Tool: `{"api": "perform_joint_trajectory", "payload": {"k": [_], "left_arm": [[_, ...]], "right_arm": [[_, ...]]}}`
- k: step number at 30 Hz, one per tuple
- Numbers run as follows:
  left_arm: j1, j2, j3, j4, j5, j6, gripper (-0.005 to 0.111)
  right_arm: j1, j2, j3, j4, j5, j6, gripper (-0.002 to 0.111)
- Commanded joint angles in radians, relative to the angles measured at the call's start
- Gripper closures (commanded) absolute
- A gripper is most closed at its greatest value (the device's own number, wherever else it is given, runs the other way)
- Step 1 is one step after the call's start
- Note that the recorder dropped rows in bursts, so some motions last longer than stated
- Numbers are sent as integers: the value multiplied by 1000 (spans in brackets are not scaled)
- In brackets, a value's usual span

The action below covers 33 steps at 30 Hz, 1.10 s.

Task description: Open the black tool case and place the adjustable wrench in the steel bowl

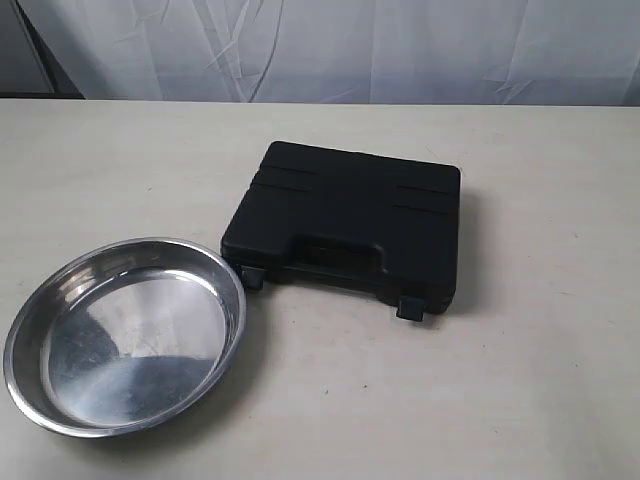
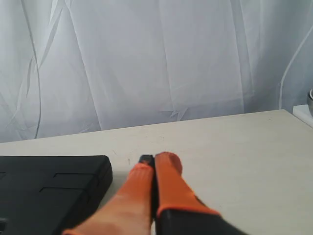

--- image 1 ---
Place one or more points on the round stainless steel tray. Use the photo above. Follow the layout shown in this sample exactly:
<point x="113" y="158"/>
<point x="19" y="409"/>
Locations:
<point x="124" y="338"/>

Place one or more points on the white backdrop cloth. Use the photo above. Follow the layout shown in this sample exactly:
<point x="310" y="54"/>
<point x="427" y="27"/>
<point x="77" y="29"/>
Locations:
<point x="369" y="52"/>

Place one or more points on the black plastic tool case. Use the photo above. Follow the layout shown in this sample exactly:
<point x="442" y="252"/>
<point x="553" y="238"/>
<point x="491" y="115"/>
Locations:
<point x="385" y="226"/>

